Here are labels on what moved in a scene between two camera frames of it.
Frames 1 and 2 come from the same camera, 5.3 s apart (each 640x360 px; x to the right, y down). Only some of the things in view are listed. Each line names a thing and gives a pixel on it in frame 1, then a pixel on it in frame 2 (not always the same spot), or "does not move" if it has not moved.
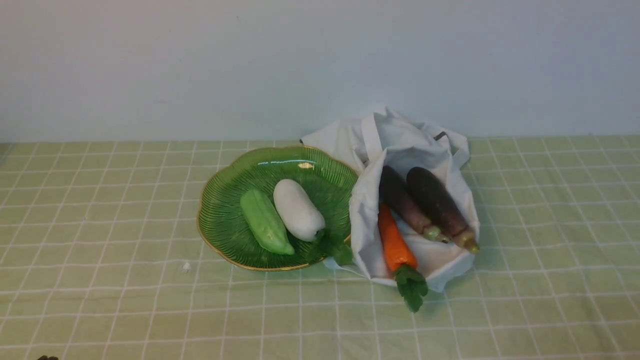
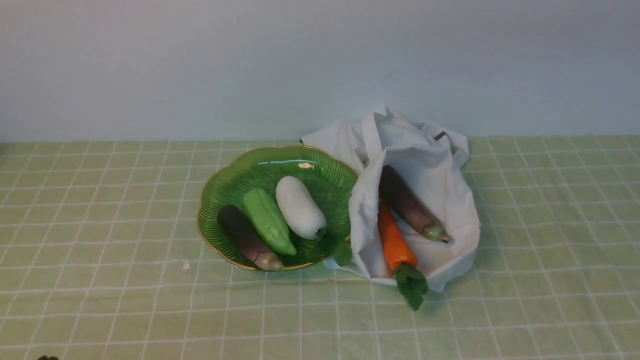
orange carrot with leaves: (412, 283) does not move
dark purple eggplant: (397, 194) does not move
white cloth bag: (384, 137) does not move
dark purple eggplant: (442, 209) -> (240, 229)
